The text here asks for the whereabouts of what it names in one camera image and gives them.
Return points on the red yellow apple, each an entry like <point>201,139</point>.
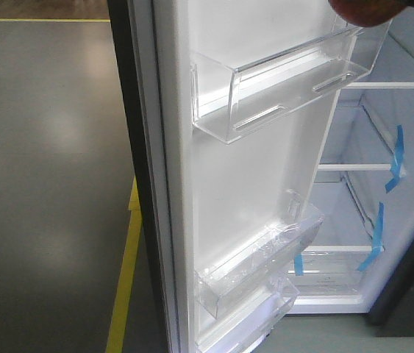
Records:
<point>367,13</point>

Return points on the fridge door with shelves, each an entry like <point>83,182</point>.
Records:
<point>198,194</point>

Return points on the white fridge interior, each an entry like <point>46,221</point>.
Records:
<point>350,184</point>

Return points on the blue tape strip middle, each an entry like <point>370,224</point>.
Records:
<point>398,161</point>

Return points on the blue tape strip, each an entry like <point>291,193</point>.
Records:
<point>298,265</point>
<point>376,245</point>
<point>398,161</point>

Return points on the clear upper door bin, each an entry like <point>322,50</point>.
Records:
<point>230,101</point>

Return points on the clear door bin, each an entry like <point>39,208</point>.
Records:
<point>230,101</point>
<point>230,278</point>
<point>244,327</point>

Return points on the blue tape strip lower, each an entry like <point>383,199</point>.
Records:
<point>376,245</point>

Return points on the blue tape strip left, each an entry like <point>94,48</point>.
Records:
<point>298,265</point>

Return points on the clear middle door bin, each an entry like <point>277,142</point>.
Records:
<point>230,278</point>

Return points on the clear lower door bin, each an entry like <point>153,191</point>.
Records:
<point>244,327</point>

